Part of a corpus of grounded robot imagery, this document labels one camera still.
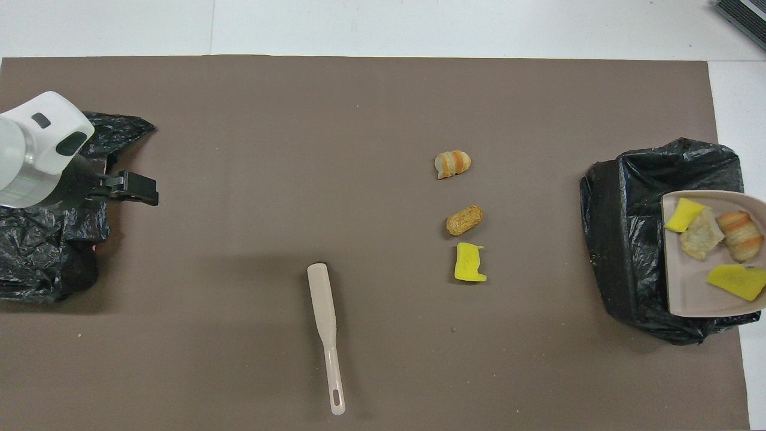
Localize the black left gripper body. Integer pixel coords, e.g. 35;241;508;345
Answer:
59;156;127;208

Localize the beige brush with black bristles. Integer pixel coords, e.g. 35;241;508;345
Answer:
307;263;346;416

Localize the brown bread roll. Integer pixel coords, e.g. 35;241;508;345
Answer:
446;205;484;236

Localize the notched yellow sponge piece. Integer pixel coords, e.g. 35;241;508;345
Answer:
454;242;488;283

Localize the small yellow sponge wedge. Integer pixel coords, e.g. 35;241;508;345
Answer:
664;198;712;233

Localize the beige plastic dustpan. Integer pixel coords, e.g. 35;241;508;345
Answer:
661;190;766;318

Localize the pale flaky pastry piece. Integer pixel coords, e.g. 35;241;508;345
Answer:
679;208;725;261

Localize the orange striped bread piece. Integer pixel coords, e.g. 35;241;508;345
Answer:
716;210;765;264

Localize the large yellow sponge block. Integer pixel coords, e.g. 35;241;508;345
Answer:
706;265;766;302

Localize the crumpled bin with black bag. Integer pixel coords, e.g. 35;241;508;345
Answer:
0;112;155;303

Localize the boxy bin with black bag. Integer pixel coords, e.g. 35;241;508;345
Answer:
579;138;762;346

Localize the brown table mat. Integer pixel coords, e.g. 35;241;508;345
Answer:
0;55;752;431

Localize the orange striped croissant piece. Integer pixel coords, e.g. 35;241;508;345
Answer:
434;150;472;180

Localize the black ribbed object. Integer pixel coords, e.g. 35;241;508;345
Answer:
714;0;766;51

